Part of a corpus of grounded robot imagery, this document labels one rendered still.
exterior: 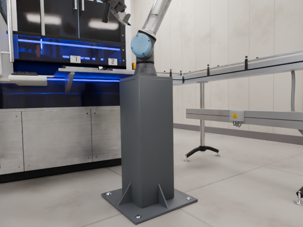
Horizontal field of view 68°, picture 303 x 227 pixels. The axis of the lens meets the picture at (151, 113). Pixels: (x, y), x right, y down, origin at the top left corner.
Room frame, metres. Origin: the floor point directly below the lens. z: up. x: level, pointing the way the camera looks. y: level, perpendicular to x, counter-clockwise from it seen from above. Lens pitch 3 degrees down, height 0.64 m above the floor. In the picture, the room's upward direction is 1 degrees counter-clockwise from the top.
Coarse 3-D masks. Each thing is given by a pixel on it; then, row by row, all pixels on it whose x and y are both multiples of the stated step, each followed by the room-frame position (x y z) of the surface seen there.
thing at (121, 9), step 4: (104, 0) 1.34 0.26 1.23; (108, 0) 1.35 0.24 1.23; (112, 0) 1.35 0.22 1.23; (116, 0) 1.33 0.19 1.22; (120, 0) 1.38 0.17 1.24; (112, 4) 1.35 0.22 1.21; (116, 4) 1.33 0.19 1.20; (120, 4) 1.34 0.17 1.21; (124, 4) 1.37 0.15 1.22; (112, 8) 1.35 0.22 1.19; (116, 8) 1.35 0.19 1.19; (120, 8) 1.35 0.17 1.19; (124, 8) 1.37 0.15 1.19; (116, 12) 1.35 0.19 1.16
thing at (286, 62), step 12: (252, 60) 1.86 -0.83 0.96; (264, 60) 1.84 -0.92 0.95; (276, 60) 1.65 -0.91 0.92; (288, 60) 1.58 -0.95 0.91; (300, 60) 1.51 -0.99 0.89; (180, 72) 2.70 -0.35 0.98; (192, 72) 2.56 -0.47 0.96; (204, 72) 2.34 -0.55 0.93; (216, 72) 2.19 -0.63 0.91; (228, 72) 2.06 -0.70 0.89; (240, 72) 1.94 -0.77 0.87; (252, 72) 1.83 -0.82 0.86; (264, 72) 1.74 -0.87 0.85; (276, 72) 1.71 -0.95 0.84; (180, 84) 2.80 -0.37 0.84
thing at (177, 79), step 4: (156, 72) 2.53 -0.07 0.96; (160, 72) 2.55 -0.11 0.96; (164, 72) 2.58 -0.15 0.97; (168, 72) 2.61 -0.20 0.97; (160, 76) 2.52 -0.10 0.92; (164, 76) 2.55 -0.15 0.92; (168, 76) 2.57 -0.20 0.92; (172, 76) 2.60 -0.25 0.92; (176, 76) 2.62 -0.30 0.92; (180, 76) 2.65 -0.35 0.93; (176, 80) 2.62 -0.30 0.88; (180, 80) 2.65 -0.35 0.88
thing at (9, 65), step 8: (0, 0) 1.34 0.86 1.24; (0, 8) 1.33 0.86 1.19; (0, 16) 1.34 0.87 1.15; (0, 24) 1.33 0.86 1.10; (0, 32) 1.31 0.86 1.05; (0, 40) 1.30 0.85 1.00; (0, 48) 1.29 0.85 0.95; (8, 48) 1.55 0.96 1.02; (0, 56) 1.29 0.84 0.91; (8, 56) 1.53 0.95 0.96; (0, 64) 1.28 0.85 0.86; (8, 64) 1.52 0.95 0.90; (0, 72) 1.28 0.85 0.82; (8, 72) 1.50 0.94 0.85
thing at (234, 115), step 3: (231, 111) 1.99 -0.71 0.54; (234, 111) 1.96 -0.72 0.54; (237, 111) 1.93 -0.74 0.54; (240, 111) 1.91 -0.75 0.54; (243, 111) 1.92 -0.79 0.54; (231, 114) 1.99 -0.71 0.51; (234, 114) 1.96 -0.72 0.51; (237, 114) 1.93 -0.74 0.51; (240, 114) 1.91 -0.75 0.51; (243, 114) 1.92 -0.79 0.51; (231, 117) 1.99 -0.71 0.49; (234, 117) 1.96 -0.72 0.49; (237, 117) 1.93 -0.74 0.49; (240, 117) 1.91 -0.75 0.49; (243, 117) 1.92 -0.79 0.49; (231, 120) 1.99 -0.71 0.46; (234, 120) 1.96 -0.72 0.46; (237, 120) 1.93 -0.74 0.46; (240, 120) 1.91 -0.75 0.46; (243, 120) 1.92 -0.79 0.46
